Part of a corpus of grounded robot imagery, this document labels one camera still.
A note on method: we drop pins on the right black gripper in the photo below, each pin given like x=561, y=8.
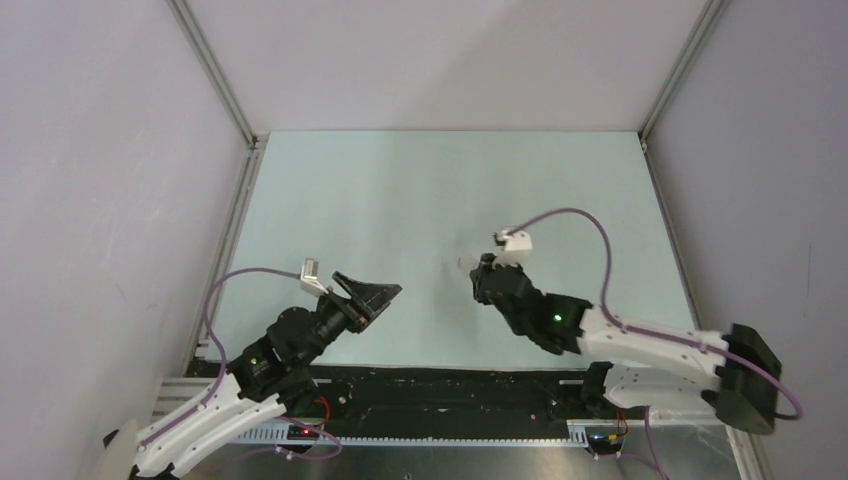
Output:
x=484, y=266

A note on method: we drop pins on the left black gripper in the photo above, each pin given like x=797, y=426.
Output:
x=368, y=300

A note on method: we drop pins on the white remote control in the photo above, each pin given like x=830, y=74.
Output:
x=467, y=262

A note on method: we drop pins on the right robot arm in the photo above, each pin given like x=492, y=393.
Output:
x=736, y=373

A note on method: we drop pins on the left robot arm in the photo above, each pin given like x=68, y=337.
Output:
x=269, y=379

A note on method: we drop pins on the right controller board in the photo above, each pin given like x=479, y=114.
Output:
x=605, y=445

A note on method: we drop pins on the controller board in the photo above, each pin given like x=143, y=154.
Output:
x=605, y=445
x=303, y=433

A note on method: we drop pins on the left controller board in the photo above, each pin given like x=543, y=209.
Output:
x=303, y=433

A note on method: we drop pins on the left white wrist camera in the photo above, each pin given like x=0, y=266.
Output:
x=309, y=278

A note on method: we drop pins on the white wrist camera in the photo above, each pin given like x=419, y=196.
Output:
x=515, y=247
x=309, y=278

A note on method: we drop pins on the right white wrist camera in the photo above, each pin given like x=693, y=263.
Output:
x=515, y=247

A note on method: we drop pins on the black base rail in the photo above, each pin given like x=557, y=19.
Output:
x=456, y=404

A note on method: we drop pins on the grey slotted cable duct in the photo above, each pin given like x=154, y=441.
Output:
x=282, y=434

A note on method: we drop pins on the left aluminium frame profile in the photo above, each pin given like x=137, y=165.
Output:
x=203, y=157

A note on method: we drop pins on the aluminium frame profile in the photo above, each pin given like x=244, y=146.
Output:
x=203, y=157
x=697, y=132

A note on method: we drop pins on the right aluminium frame profile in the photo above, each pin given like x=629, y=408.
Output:
x=697, y=132

